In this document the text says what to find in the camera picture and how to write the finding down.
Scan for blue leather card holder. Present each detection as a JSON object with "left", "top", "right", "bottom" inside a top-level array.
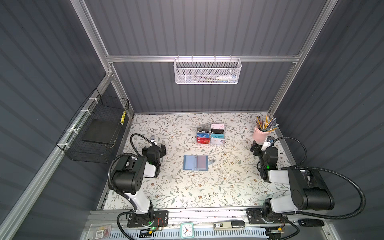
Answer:
[{"left": 183, "top": 155, "right": 216, "bottom": 171}]

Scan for clear acrylic card display stand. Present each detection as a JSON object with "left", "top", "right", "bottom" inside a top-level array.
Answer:
[{"left": 196, "top": 123, "right": 226, "bottom": 146}]

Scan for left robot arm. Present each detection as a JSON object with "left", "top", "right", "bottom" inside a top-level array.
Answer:
[{"left": 108, "top": 144, "right": 167, "bottom": 219}]

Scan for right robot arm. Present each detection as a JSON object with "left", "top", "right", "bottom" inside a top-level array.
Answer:
[{"left": 250, "top": 136, "right": 335, "bottom": 218}]

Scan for blue VIP card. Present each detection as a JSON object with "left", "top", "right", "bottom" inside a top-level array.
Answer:
[{"left": 197, "top": 133, "right": 210, "bottom": 139}]

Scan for red VIP card in stand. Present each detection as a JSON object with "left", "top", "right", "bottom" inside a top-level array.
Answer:
[{"left": 197, "top": 137, "right": 211, "bottom": 145}]

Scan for black VIP logo card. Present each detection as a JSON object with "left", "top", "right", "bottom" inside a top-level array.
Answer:
[{"left": 197, "top": 128, "right": 210, "bottom": 134}]

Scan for black card with gold lines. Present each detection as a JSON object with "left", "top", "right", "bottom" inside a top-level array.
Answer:
[{"left": 211, "top": 129, "right": 224, "bottom": 135}]

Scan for white diamond VIP card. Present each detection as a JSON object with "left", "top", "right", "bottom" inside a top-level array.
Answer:
[{"left": 211, "top": 138, "right": 225, "bottom": 145}]

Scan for teal VIP card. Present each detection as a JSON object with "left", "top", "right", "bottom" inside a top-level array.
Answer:
[{"left": 211, "top": 134, "right": 225, "bottom": 139}]

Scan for pink VIP card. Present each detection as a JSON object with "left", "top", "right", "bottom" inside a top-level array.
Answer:
[{"left": 211, "top": 123, "right": 225, "bottom": 130}]

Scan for pink metal pencil bucket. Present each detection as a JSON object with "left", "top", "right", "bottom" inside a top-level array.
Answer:
[{"left": 253, "top": 127, "right": 270, "bottom": 145}]

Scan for black remote device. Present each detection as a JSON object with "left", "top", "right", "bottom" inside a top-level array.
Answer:
[{"left": 298, "top": 219, "right": 325, "bottom": 227}]

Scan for grey black handheld device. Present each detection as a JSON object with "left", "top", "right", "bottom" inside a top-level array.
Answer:
[{"left": 214, "top": 220, "right": 246, "bottom": 231}]

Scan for markers in mesh basket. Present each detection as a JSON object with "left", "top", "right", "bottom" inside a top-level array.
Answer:
[{"left": 195, "top": 75, "right": 238, "bottom": 84}]

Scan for small white desk clock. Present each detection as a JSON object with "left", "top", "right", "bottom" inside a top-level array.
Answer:
[{"left": 180, "top": 223, "right": 195, "bottom": 239}]

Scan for small label packet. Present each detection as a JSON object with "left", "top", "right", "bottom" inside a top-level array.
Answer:
[{"left": 94, "top": 225, "right": 112, "bottom": 240}]

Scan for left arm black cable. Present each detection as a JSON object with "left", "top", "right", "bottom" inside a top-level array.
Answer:
[{"left": 107, "top": 133, "right": 157, "bottom": 240}]

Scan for black wire wall basket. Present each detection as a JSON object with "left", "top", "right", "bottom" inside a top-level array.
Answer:
[{"left": 57, "top": 92, "right": 130, "bottom": 164}]

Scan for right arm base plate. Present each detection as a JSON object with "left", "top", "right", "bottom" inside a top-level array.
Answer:
[{"left": 246, "top": 208, "right": 286, "bottom": 225}]

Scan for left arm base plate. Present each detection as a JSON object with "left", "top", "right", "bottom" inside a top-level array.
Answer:
[{"left": 127, "top": 211, "right": 169, "bottom": 228}]

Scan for white wire mesh basket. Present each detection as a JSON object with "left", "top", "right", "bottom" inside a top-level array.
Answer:
[{"left": 173, "top": 57, "right": 242, "bottom": 85}]

